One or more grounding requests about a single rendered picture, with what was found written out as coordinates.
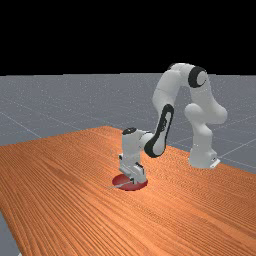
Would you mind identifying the grey fork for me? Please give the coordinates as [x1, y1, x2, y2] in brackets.
[107, 180, 135, 190]

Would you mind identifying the red plate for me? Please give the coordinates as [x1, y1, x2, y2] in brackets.
[111, 173, 149, 192]

